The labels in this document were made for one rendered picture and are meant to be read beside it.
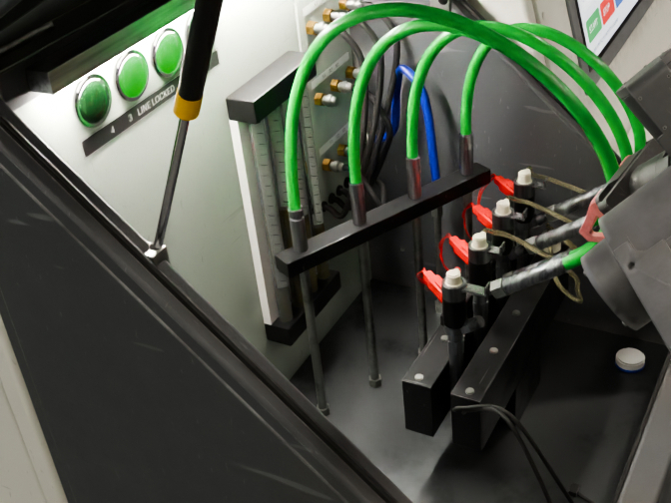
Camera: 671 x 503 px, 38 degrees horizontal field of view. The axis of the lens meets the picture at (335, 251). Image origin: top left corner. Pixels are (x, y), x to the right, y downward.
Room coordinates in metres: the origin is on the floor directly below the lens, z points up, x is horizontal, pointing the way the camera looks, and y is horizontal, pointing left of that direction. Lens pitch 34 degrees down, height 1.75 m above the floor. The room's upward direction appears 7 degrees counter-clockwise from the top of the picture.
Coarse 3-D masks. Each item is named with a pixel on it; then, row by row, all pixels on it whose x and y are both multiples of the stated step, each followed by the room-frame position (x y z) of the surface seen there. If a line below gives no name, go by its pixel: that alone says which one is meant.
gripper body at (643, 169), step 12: (648, 144) 0.80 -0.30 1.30; (648, 156) 0.79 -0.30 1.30; (660, 156) 0.74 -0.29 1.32; (636, 168) 0.77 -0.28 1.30; (648, 168) 0.75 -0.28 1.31; (660, 168) 0.73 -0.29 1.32; (624, 180) 0.76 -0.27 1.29; (636, 180) 0.75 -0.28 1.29; (648, 180) 0.74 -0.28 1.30; (612, 192) 0.75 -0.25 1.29; (624, 192) 0.75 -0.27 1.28; (600, 204) 0.74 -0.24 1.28; (612, 204) 0.74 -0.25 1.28
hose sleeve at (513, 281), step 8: (560, 256) 0.83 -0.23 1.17; (544, 264) 0.83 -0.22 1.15; (552, 264) 0.82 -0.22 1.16; (560, 264) 0.82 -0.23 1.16; (520, 272) 0.85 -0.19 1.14; (528, 272) 0.84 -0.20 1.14; (536, 272) 0.83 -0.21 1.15; (544, 272) 0.82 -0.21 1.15; (552, 272) 0.82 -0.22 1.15; (560, 272) 0.82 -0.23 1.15; (504, 280) 0.85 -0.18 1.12; (512, 280) 0.85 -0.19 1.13; (520, 280) 0.84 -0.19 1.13; (528, 280) 0.83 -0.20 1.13; (536, 280) 0.83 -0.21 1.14; (544, 280) 0.83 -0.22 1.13; (504, 288) 0.85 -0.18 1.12; (512, 288) 0.84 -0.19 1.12; (520, 288) 0.84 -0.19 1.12
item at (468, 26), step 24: (336, 24) 0.94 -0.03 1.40; (456, 24) 0.88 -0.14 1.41; (480, 24) 0.87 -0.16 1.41; (312, 48) 0.96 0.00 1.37; (504, 48) 0.85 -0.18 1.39; (552, 72) 0.83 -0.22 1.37; (576, 96) 0.82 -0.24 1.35; (288, 120) 0.98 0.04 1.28; (576, 120) 0.82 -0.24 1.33; (288, 144) 0.99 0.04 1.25; (600, 144) 0.80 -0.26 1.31; (288, 168) 0.99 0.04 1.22; (288, 192) 0.99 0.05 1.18; (576, 264) 0.81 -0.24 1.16
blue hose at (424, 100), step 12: (396, 72) 1.23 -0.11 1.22; (408, 72) 1.21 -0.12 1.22; (396, 84) 1.23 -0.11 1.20; (396, 96) 1.24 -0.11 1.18; (396, 108) 1.24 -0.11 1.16; (396, 120) 1.24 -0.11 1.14; (432, 120) 1.19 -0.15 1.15; (432, 132) 1.19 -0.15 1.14; (432, 144) 1.19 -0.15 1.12; (432, 156) 1.19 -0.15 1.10; (432, 168) 1.19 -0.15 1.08; (432, 180) 1.19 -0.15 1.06
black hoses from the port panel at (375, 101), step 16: (368, 32) 1.21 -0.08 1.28; (352, 48) 1.17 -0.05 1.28; (368, 96) 1.21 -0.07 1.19; (384, 112) 1.20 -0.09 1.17; (384, 128) 1.22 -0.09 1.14; (368, 144) 1.19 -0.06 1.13; (384, 144) 1.21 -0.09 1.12; (368, 160) 1.19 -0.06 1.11; (368, 176) 1.22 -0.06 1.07; (336, 192) 1.23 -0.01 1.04; (368, 192) 1.16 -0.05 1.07; (384, 192) 1.19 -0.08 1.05
